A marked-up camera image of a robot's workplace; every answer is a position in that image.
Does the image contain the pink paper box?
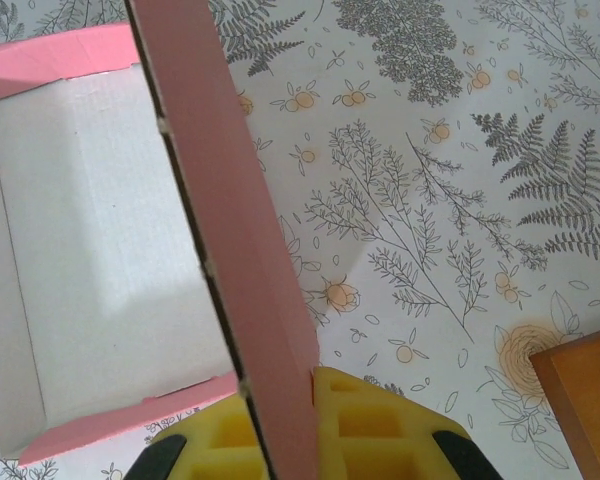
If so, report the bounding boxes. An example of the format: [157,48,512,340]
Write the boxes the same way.
[0,0,322,480]

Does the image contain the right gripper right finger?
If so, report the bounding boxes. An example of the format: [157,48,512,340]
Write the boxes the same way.
[311,366,501,480]

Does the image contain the brown wooden box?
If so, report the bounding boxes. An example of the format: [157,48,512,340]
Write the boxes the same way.
[528,324,600,480]

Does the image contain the floral table cover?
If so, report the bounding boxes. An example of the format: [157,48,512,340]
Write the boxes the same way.
[0,0,600,480]

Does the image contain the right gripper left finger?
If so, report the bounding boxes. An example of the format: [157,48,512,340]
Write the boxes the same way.
[124,393,271,480]

